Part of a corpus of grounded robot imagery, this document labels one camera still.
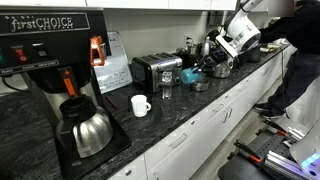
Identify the steel two-slot toaster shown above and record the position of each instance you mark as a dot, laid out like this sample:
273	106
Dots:
156	71

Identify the black dish rack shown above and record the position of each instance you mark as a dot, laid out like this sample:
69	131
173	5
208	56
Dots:
251	55

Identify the paper sign in holder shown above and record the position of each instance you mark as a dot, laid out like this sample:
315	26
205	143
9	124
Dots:
115	75

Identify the black orange bar clamp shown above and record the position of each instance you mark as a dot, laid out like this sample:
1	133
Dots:
248	151
275	126

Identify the aluminium extrusion bars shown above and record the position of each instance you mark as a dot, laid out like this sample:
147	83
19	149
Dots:
283	165

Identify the black equipment cart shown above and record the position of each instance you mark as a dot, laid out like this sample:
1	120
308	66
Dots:
253	160

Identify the black commercial coffee machine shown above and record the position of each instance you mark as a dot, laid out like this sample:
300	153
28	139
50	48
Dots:
43	50

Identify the black steel coffee grinder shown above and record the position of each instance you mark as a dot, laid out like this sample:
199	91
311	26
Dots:
188	56

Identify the steel carafe with black lid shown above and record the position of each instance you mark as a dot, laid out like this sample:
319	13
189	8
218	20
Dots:
90	131

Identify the white device with blue light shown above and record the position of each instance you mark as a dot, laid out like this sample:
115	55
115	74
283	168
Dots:
308	153

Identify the white wall cabinets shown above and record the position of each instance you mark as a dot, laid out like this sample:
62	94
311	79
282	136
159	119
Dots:
150	3

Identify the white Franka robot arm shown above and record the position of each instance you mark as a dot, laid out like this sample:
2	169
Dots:
241	28

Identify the clear drinking glass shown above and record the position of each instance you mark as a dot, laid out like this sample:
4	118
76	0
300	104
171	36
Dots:
166	86

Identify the white mug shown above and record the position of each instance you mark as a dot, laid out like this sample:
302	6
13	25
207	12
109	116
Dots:
139	106

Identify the wall power outlet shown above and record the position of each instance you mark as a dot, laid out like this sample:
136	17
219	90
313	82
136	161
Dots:
188	40

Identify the silver water bottle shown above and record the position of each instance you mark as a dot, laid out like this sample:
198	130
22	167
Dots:
206	46

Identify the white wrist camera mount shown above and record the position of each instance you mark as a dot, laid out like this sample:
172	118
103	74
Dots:
226	46

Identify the red marker pen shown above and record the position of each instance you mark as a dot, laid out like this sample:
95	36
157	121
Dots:
112	102

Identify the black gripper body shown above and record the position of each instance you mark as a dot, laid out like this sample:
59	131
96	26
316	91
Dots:
215	60

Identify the small silver pot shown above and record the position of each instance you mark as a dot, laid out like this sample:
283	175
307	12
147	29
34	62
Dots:
200	85

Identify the blue ceramic cup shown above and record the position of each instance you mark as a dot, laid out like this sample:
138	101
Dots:
189	75

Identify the person in dark clothes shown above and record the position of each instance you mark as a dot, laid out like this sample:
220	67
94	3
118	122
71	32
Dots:
300	60

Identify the squat steel carafe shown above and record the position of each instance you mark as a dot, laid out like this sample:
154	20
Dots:
221	71

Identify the white base cabinet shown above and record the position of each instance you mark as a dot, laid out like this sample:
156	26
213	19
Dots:
213	130

